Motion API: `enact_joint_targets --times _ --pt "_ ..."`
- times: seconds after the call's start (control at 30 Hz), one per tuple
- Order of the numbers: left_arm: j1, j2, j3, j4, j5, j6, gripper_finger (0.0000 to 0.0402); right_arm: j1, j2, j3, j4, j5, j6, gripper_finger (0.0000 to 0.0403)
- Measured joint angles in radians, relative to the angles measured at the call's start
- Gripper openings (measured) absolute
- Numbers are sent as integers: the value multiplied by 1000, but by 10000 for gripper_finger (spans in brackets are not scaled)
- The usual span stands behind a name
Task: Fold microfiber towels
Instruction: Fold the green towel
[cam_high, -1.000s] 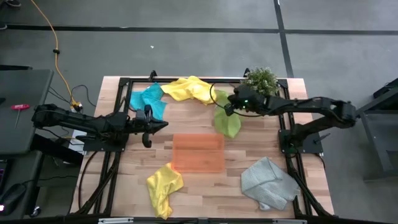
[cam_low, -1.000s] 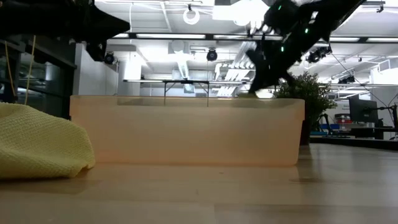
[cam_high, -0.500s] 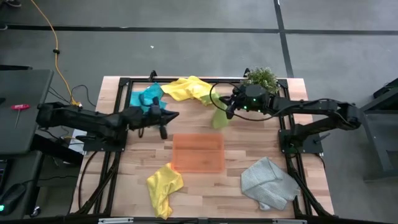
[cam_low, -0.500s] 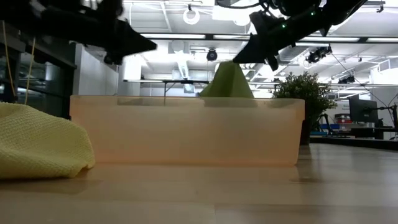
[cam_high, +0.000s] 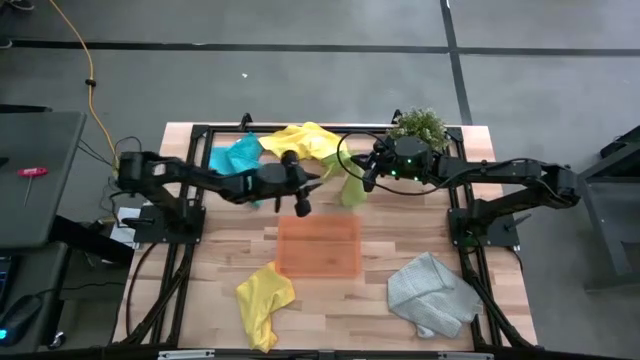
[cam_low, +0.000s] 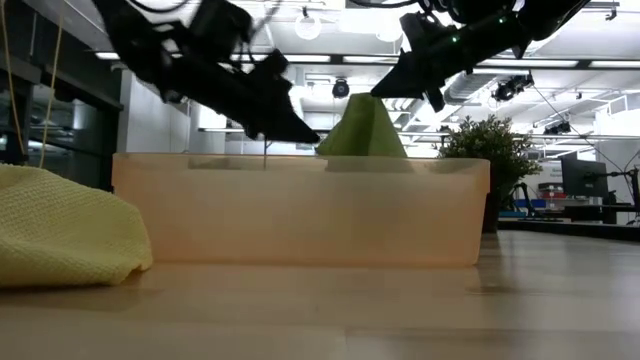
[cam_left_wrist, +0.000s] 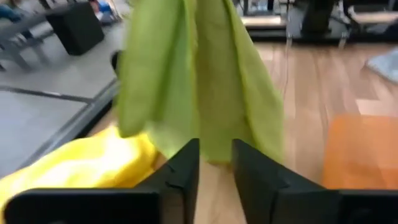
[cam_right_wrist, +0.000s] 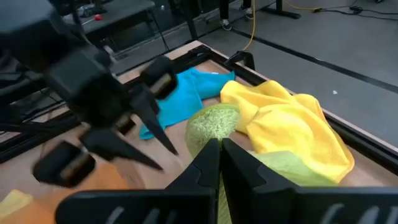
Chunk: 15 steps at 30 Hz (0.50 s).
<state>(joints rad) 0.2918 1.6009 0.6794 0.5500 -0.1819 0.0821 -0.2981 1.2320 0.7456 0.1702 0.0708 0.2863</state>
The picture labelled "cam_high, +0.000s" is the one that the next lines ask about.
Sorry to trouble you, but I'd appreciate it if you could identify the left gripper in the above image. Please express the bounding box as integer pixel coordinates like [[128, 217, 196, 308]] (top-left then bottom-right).
[[278, 167, 325, 200]]

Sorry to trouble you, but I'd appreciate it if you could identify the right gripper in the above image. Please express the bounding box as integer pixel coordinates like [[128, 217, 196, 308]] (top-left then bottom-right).
[[352, 141, 401, 194]]

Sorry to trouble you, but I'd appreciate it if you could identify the green microfiber towel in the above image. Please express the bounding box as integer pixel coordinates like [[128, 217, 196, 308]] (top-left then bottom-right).
[[319, 149, 369, 209]]

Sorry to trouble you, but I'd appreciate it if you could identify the yellow microfiber towel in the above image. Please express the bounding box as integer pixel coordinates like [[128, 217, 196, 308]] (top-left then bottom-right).
[[235, 261, 296, 354], [258, 121, 351, 162]]

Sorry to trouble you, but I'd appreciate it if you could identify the teal microfiber towel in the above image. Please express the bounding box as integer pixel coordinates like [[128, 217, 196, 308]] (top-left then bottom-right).
[[208, 132, 265, 209]]

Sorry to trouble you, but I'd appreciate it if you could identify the grey waffle microfiber towel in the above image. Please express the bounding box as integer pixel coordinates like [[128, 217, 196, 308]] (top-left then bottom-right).
[[387, 251, 484, 340]]

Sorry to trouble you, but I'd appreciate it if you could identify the orange translucent plastic bin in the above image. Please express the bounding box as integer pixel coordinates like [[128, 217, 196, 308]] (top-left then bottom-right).
[[274, 214, 363, 279]]

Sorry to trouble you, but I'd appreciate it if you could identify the small green potted plant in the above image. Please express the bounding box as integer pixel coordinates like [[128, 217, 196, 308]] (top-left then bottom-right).
[[387, 106, 451, 154]]

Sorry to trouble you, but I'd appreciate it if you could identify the white paper sheet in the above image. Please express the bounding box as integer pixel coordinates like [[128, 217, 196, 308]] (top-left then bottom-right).
[[109, 207, 141, 249]]

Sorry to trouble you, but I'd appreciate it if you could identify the black metal side table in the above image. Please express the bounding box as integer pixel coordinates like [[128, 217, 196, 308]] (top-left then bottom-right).
[[579, 124, 640, 291]]

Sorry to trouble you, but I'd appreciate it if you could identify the grey side desk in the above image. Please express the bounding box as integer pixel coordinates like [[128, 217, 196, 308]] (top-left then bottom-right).
[[0, 110, 87, 250]]

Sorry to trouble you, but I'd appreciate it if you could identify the black low desk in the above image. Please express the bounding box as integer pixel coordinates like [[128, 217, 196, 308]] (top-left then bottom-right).
[[0, 242, 69, 354]]

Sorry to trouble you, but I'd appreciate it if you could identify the black computer mouse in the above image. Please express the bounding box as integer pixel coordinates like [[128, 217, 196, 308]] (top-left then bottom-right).
[[0, 293, 44, 347]]

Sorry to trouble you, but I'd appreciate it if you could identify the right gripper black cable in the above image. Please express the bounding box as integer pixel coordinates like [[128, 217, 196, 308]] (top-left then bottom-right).
[[336, 130, 444, 197]]

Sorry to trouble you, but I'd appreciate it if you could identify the black aluminium table frame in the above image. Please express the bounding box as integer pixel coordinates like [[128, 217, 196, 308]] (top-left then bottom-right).
[[112, 108, 539, 351]]

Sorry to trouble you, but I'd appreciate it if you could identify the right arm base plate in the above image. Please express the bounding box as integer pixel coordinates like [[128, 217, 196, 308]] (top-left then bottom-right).
[[448, 207, 521, 248]]

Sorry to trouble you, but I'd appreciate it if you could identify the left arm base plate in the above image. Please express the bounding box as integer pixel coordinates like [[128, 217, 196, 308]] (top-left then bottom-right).
[[133, 204, 206, 245]]

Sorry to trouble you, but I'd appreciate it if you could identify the thin black floor cable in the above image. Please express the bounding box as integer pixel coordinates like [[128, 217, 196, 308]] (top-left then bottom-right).
[[77, 134, 146, 221]]

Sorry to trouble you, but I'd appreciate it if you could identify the silver metal bracket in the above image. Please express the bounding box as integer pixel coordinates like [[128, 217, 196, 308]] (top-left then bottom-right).
[[437, 351, 495, 360], [157, 349, 216, 360]]

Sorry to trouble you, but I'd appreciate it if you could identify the thick black cable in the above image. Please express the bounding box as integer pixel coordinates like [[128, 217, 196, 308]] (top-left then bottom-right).
[[124, 242, 161, 339]]

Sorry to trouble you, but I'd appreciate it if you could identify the yellow extension cable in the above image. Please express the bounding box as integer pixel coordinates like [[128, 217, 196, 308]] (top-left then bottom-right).
[[48, 0, 121, 166]]

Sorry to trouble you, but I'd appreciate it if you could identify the red T-handle hex key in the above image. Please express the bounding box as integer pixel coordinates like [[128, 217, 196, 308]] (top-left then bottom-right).
[[17, 166, 50, 207]]

